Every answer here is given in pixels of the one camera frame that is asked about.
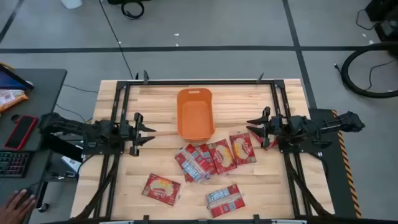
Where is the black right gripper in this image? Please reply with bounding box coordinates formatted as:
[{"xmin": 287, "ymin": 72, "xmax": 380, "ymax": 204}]
[{"xmin": 246, "ymin": 106, "xmax": 289, "ymax": 149}]

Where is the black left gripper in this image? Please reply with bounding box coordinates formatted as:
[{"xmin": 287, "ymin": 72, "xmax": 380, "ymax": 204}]
[{"xmin": 119, "ymin": 112, "xmax": 157, "ymax": 157}]

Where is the clear plastic snack bag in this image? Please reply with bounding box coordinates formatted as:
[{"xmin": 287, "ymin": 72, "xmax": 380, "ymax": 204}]
[{"xmin": 205, "ymin": 184, "xmax": 246, "ymax": 218}]

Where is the orange plastic basket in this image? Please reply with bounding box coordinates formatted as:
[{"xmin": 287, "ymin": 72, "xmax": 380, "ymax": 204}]
[{"xmin": 176, "ymin": 88, "xmax": 216, "ymax": 143}]

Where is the white box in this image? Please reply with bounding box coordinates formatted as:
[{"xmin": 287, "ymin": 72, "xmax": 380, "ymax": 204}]
[{"xmin": 60, "ymin": 155, "xmax": 81, "ymax": 174}]

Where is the black mat with hazard stripe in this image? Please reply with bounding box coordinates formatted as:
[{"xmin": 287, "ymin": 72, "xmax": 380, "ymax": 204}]
[{"xmin": 307, "ymin": 108, "xmax": 364, "ymax": 218}]

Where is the dark grey desk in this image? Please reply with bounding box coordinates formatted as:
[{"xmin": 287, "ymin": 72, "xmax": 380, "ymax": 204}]
[{"xmin": 0, "ymin": 68, "xmax": 68, "ymax": 224}]

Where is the phone in red case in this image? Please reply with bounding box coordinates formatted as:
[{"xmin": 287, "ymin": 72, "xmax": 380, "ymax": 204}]
[{"xmin": 3, "ymin": 114, "xmax": 39, "ymax": 151}]

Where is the black keyboard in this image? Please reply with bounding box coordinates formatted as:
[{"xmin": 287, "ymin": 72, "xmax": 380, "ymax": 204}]
[{"xmin": 0, "ymin": 151, "xmax": 32, "ymax": 179}]

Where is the orange snack bag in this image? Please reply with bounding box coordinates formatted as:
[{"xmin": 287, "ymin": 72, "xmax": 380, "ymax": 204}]
[{"xmin": 0, "ymin": 89, "xmax": 29, "ymax": 113}]

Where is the blue screen tablet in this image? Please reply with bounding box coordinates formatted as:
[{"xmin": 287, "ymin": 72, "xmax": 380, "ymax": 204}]
[{"xmin": 0, "ymin": 63, "xmax": 34, "ymax": 91}]

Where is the white bucket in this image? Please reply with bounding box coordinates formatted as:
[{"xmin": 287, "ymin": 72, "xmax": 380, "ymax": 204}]
[{"xmin": 60, "ymin": 0, "xmax": 83, "ymax": 9}]

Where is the person's hand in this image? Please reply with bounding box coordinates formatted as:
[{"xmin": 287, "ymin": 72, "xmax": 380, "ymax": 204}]
[{"xmin": 0, "ymin": 189, "xmax": 37, "ymax": 224}]

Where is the black equipment pile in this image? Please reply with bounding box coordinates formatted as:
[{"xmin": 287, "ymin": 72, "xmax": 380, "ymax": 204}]
[{"xmin": 365, "ymin": 0, "xmax": 398, "ymax": 43}]

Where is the black metal table frame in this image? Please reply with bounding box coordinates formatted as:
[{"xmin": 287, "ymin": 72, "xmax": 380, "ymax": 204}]
[{"xmin": 70, "ymin": 78, "xmax": 336, "ymax": 224}]

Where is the large black hose loop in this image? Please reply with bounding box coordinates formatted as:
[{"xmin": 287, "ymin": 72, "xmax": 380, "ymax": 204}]
[{"xmin": 341, "ymin": 41, "xmax": 398, "ymax": 99}]

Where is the black floor cable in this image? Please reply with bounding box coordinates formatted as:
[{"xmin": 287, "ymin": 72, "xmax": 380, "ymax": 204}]
[{"xmin": 98, "ymin": 0, "xmax": 135, "ymax": 80}]

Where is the black coiled cable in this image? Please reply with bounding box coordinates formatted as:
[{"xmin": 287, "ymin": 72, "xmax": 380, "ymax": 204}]
[{"xmin": 120, "ymin": 0, "xmax": 146, "ymax": 20}]

